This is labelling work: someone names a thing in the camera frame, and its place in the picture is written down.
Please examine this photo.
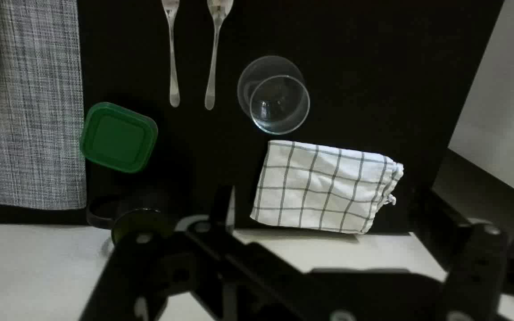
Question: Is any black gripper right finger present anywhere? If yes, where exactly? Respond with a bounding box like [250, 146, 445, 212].
[413, 191, 509, 303]

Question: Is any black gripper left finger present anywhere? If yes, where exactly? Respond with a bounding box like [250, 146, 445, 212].
[186, 185, 243, 249]

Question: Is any silver metal fork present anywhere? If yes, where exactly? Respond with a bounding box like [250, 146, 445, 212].
[161, 0, 181, 107]
[204, 0, 234, 110]

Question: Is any black mug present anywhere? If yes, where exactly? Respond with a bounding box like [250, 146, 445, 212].
[86, 191, 184, 244]

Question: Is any white checkered dish towel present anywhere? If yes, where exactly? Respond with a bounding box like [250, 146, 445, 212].
[250, 139, 404, 235]

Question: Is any green lidded square container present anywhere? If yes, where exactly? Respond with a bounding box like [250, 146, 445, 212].
[81, 101, 159, 173]

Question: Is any grey woven placemat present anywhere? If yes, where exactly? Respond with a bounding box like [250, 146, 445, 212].
[0, 0, 86, 210]

